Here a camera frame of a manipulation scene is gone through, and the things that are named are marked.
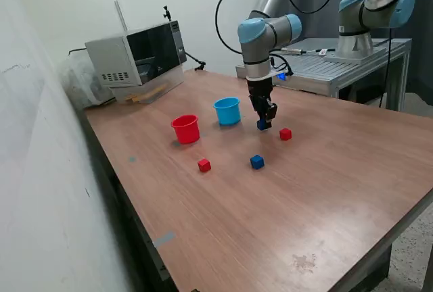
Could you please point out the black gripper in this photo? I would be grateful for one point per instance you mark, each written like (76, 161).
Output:
(260, 87)

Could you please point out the blue cube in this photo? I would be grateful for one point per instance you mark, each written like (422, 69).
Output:
(257, 162)
(260, 125)

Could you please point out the red cube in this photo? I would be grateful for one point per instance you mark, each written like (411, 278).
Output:
(285, 134)
(204, 165)

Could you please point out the aluminium robot base table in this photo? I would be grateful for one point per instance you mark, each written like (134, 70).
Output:
(321, 65)

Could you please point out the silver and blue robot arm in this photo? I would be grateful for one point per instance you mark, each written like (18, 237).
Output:
(257, 31)

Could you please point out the blue plastic cup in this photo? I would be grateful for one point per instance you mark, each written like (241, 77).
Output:
(228, 114)

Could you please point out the red plastic cup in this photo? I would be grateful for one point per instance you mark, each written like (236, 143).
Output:
(186, 133)

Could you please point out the white tag with red mark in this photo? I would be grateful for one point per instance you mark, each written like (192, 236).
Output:
(323, 52)

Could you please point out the grey tape mark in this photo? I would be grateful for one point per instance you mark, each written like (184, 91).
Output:
(132, 159)

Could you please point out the silver microwave oven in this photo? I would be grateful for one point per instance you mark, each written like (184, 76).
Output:
(111, 55)

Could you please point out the grey tape strip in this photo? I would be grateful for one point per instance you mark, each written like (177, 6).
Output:
(164, 239)

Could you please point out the thin metal rod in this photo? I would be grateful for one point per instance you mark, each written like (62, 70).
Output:
(120, 15)

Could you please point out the clear plastic bag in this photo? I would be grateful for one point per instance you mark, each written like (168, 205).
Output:
(78, 82)

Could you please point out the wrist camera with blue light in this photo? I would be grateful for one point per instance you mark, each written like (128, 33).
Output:
(281, 76)

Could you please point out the small black camera mount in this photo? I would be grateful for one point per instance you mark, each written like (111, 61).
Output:
(166, 13)

